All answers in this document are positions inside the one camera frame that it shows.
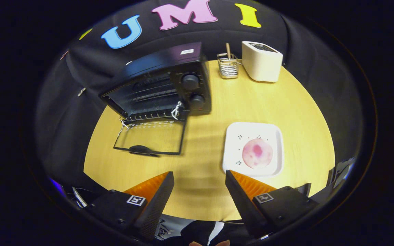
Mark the silver clip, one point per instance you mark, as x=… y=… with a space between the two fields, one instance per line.
x=81 y=92

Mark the wooden stick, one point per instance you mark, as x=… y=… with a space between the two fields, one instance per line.
x=228 y=51

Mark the black and white clothing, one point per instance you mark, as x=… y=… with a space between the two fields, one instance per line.
x=197 y=230

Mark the round pink food slice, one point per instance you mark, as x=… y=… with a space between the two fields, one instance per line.
x=258 y=153

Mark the white square plate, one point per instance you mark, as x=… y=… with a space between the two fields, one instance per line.
x=234 y=150

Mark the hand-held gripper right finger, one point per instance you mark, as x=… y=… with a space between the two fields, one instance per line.
x=239 y=205

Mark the pink clip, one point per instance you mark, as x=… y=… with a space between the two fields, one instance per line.
x=64 y=55

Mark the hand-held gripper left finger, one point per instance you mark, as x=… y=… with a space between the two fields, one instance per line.
x=157 y=205

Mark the white toaster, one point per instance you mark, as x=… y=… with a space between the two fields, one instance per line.
x=262 y=65

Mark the black toaster oven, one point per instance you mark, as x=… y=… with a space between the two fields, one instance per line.
x=156 y=61

